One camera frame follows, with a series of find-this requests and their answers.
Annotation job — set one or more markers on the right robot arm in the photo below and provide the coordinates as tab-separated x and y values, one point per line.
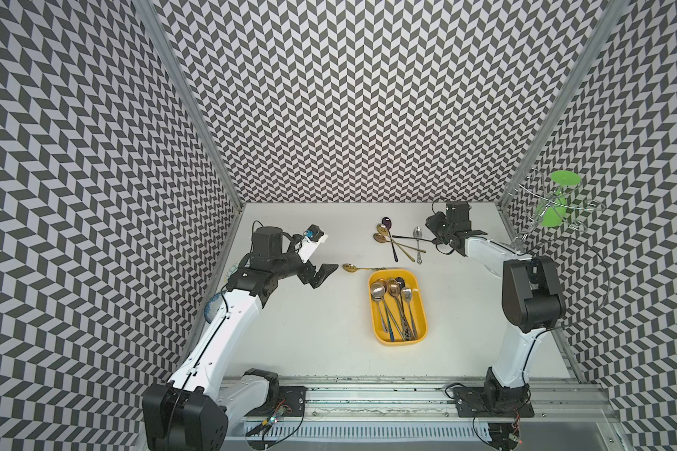
531	301

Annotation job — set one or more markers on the yellow storage box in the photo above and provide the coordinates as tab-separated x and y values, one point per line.
388	277

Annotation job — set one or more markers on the black spoon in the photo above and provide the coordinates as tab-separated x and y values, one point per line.
408	333

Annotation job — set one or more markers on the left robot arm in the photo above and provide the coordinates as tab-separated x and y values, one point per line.
192	410

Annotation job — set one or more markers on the silver spoon ornate handle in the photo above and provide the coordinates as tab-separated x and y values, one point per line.
385	323

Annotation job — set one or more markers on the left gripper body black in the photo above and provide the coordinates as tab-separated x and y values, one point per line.
289	264

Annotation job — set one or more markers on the purple spoon long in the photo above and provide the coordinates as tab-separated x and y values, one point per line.
386	226

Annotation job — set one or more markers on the chrome cup holder rack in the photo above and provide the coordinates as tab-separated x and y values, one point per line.
578	210

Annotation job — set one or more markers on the aluminium rail frame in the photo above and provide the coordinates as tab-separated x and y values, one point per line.
418	414

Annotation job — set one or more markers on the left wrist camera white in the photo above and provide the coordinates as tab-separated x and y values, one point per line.
313	237

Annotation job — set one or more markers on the green plastic goblet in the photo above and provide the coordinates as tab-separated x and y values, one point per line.
553	207

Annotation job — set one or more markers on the blue patterned bowl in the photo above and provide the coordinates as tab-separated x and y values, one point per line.
212	307

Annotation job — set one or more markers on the rose gold spoon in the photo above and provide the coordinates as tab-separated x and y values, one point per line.
384	240

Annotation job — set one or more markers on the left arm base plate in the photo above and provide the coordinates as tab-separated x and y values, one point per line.
292	399

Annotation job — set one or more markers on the ornate gold small spoon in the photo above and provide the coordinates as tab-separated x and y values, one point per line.
348	267

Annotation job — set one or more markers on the silver spoon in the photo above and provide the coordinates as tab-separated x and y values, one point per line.
378	291
417	232
407	295

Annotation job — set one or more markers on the silver spoon upright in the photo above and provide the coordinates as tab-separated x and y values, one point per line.
417	232

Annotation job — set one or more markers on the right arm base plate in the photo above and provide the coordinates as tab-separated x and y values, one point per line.
503	403

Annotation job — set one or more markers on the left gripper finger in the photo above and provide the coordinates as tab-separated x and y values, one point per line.
322	274
307	251

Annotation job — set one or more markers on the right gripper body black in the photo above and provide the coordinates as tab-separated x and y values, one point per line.
439	225

